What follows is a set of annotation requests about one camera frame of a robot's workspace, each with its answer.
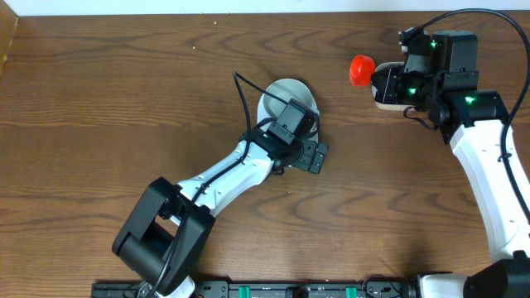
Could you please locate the clear tub of soybeans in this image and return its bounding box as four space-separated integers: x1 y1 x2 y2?
370 62 408 112

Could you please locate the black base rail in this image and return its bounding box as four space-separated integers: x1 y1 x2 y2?
90 280 419 298

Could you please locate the red plastic measuring scoop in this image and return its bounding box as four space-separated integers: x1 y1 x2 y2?
349 55 375 87

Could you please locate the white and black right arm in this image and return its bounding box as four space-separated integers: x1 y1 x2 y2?
371 31 529 297

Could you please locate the white digital kitchen scale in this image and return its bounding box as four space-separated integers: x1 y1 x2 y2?
257 79 320 127

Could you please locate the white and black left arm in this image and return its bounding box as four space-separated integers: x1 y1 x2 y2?
112 128 329 297

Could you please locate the grey plastic bowl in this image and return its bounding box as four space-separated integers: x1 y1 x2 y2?
257 79 319 122

